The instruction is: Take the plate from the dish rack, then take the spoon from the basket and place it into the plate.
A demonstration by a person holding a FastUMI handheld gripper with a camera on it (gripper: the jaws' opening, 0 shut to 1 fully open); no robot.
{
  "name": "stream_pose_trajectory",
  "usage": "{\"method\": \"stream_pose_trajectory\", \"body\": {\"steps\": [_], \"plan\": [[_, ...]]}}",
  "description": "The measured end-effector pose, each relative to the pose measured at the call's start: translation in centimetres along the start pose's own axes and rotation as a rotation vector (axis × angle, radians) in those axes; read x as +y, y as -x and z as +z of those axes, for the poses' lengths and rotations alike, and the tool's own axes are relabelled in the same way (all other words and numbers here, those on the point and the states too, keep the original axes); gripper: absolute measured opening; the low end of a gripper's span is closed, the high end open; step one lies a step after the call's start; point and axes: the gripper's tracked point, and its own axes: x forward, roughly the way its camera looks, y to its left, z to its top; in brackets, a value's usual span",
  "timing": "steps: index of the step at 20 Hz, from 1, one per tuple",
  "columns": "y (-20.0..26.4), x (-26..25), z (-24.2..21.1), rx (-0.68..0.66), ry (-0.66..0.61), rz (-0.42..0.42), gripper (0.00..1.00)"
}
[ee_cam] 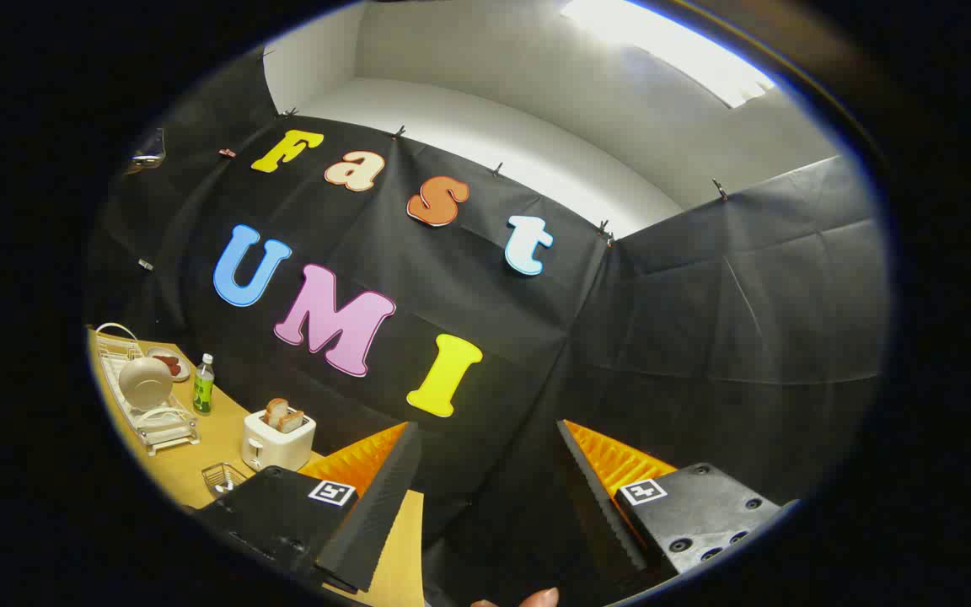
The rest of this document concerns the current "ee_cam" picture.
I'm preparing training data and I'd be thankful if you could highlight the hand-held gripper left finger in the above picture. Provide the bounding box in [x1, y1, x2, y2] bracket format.
[186, 422, 423, 595]

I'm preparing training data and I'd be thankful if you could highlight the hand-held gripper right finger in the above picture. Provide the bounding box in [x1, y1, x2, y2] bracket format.
[555, 419, 783, 604]

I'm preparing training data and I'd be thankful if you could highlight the metal wire basket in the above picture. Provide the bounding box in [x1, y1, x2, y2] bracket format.
[201, 462, 249, 500]

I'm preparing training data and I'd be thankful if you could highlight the white wire dish rack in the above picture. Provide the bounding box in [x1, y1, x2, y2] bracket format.
[94, 323, 201, 457]

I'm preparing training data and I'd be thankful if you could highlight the beige round plate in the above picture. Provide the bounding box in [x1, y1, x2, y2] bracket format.
[118, 357, 174, 412]

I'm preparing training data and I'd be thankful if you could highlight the small beige sausage plate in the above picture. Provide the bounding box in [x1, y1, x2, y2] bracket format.
[147, 346, 192, 383]

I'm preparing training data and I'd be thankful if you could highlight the white toaster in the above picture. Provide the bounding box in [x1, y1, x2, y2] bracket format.
[241, 409, 318, 473]

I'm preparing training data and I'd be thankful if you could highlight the green label drink bottle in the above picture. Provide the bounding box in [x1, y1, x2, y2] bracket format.
[192, 353, 216, 416]

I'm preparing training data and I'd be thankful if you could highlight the black backdrop cloth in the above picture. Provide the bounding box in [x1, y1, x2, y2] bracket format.
[85, 51, 891, 607]

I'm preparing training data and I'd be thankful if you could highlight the ceiling light panel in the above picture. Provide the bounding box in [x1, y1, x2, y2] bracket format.
[560, 0, 777, 109]

